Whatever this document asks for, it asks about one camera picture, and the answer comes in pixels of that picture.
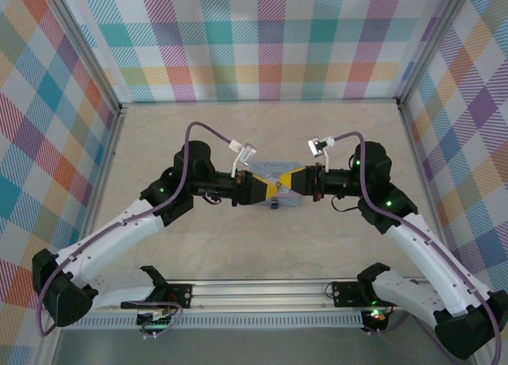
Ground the grey metal plate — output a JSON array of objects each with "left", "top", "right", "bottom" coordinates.
[{"left": 51, "top": 328, "right": 477, "bottom": 365}]

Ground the right controller board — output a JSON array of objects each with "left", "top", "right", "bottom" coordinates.
[{"left": 363, "top": 308, "right": 388, "bottom": 333}]

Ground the controller board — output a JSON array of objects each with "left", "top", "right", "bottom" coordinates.
[
  {"left": 137, "top": 309, "right": 175, "bottom": 334},
  {"left": 363, "top": 308, "right": 388, "bottom": 333}
]

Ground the left controller board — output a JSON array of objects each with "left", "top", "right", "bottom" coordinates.
[{"left": 137, "top": 309, "right": 175, "bottom": 334}]

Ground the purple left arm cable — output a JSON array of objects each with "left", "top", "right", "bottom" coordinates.
[{"left": 35, "top": 121, "right": 233, "bottom": 338}]

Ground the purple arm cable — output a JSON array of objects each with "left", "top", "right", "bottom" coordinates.
[
  {"left": 335, "top": 131, "right": 502, "bottom": 365},
  {"left": 35, "top": 121, "right": 233, "bottom": 338}
]

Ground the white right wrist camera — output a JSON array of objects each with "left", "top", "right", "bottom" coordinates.
[{"left": 307, "top": 135, "right": 338, "bottom": 171}]

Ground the aluminium side rail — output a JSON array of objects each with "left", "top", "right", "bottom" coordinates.
[
  {"left": 396, "top": 102, "right": 457, "bottom": 277},
  {"left": 69, "top": 106, "right": 128, "bottom": 282}
]

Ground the aluminium back rail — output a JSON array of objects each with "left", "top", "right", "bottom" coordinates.
[{"left": 118, "top": 98, "right": 400, "bottom": 105}]

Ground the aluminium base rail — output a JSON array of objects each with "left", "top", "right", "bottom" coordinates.
[{"left": 42, "top": 277, "right": 483, "bottom": 313}]

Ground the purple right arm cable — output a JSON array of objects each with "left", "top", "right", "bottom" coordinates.
[{"left": 335, "top": 131, "right": 502, "bottom": 365}]

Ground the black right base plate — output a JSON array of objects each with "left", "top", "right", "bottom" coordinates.
[{"left": 331, "top": 280, "right": 406, "bottom": 307}]

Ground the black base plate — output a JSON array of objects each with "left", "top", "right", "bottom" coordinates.
[
  {"left": 331, "top": 280, "right": 406, "bottom": 307},
  {"left": 120, "top": 283, "right": 194, "bottom": 309}
]

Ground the white slotted cable duct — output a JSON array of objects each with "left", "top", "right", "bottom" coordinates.
[{"left": 63, "top": 315, "right": 366, "bottom": 329}]

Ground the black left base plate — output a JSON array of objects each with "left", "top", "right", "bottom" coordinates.
[{"left": 120, "top": 283, "right": 194, "bottom": 309}]

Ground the aluminium frame post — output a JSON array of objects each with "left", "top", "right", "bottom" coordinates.
[
  {"left": 39, "top": 0, "right": 124, "bottom": 112},
  {"left": 395, "top": 0, "right": 475, "bottom": 106}
]

